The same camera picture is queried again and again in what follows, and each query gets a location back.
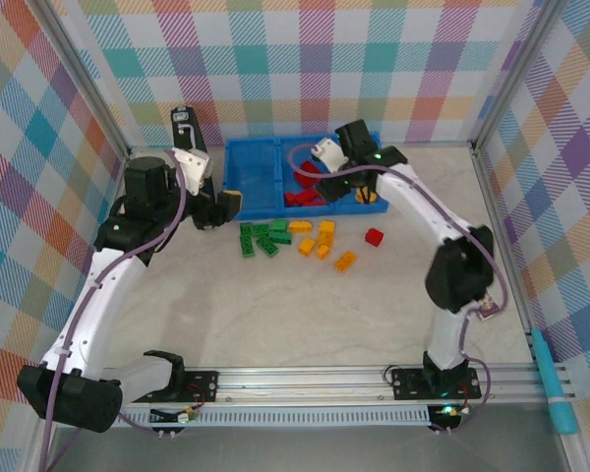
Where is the white slotted cable duct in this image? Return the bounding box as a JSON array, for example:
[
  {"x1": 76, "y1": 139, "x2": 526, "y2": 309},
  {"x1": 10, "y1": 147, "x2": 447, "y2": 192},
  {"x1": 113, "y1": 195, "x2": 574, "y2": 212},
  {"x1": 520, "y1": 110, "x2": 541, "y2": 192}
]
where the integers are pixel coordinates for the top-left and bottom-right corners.
[{"x1": 120, "y1": 410, "x2": 433, "y2": 428}]

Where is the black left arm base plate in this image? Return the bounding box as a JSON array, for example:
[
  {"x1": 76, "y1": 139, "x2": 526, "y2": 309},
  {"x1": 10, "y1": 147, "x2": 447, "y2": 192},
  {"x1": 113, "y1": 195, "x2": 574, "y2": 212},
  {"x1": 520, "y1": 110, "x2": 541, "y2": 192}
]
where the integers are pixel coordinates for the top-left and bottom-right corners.
[{"x1": 175, "y1": 369, "x2": 221, "y2": 404}]

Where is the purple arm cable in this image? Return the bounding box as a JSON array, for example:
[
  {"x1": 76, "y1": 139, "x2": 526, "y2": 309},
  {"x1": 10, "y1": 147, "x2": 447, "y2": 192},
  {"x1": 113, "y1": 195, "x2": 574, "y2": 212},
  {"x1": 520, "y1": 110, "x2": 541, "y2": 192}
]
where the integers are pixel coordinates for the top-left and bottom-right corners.
[
  {"x1": 37, "y1": 148, "x2": 188, "y2": 472},
  {"x1": 287, "y1": 144, "x2": 511, "y2": 437}
]

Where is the aluminium mounting rail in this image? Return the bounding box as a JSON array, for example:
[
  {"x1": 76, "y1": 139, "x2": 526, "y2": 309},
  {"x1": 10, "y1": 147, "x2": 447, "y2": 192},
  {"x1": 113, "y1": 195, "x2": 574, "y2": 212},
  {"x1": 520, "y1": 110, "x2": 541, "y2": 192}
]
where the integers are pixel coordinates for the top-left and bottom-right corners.
[{"x1": 100, "y1": 362, "x2": 575, "y2": 408}]

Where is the aluminium side rail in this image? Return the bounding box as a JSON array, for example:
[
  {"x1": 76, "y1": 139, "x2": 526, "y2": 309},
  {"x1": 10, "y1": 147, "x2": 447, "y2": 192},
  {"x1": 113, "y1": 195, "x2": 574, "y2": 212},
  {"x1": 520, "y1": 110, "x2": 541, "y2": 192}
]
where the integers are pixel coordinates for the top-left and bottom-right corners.
[
  {"x1": 471, "y1": 145, "x2": 586, "y2": 472},
  {"x1": 102, "y1": 149, "x2": 135, "y2": 207}
]

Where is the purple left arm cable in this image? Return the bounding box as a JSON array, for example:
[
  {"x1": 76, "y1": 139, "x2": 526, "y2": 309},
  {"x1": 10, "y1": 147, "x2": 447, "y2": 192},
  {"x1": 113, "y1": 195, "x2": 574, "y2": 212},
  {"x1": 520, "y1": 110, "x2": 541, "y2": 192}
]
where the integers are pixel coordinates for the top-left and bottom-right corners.
[{"x1": 37, "y1": 148, "x2": 188, "y2": 472}]

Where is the aluminium frame post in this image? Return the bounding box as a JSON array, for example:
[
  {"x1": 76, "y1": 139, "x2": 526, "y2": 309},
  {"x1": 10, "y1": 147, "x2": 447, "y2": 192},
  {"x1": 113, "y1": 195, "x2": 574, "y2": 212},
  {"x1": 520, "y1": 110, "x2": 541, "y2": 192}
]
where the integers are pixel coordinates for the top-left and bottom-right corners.
[
  {"x1": 37, "y1": 0, "x2": 133, "y2": 157},
  {"x1": 470, "y1": 0, "x2": 570, "y2": 154}
]

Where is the purple playing card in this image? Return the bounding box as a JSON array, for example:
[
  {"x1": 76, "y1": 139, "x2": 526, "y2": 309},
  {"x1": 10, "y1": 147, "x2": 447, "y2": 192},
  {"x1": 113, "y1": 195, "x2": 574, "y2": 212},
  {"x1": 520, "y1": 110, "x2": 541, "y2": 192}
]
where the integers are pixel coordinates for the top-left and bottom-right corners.
[{"x1": 476, "y1": 289, "x2": 503, "y2": 324}]

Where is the teal handled tool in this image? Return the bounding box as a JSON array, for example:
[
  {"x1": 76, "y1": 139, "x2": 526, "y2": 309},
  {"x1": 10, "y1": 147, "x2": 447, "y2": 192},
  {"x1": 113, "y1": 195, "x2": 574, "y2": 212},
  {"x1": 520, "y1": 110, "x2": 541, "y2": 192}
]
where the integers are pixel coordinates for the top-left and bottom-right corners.
[{"x1": 529, "y1": 327, "x2": 581, "y2": 437}]

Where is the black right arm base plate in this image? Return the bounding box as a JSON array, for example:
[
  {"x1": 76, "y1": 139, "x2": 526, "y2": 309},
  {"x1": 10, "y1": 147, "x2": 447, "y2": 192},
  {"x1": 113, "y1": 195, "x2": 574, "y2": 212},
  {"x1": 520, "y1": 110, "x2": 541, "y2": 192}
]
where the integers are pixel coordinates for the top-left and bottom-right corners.
[{"x1": 389, "y1": 367, "x2": 484, "y2": 402}]

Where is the black mini briefcase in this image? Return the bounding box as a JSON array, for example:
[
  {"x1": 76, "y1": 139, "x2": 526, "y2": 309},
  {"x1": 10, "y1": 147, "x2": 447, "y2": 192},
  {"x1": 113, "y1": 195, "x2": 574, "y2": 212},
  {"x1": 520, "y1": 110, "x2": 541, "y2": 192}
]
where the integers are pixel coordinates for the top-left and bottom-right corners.
[{"x1": 170, "y1": 105, "x2": 208, "y2": 151}]

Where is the grey metal sheet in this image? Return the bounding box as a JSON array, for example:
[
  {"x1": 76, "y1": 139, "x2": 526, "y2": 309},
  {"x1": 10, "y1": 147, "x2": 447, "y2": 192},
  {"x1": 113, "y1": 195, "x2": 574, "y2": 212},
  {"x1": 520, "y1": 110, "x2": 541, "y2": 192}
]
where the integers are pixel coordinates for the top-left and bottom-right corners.
[{"x1": 43, "y1": 425, "x2": 571, "y2": 472}]

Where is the blue three-compartment plastic bin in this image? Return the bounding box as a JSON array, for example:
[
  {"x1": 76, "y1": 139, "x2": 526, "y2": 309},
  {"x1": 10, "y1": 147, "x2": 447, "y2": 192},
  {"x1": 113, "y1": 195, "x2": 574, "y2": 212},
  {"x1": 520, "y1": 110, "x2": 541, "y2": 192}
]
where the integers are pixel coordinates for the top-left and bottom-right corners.
[{"x1": 224, "y1": 131, "x2": 390, "y2": 222}]

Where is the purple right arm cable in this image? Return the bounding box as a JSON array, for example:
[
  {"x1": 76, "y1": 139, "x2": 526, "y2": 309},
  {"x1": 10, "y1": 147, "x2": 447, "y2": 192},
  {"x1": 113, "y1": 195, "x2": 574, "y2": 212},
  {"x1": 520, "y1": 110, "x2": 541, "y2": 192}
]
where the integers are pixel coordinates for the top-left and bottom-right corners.
[{"x1": 287, "y1": 144, "x2": 511, "y2": 437}]

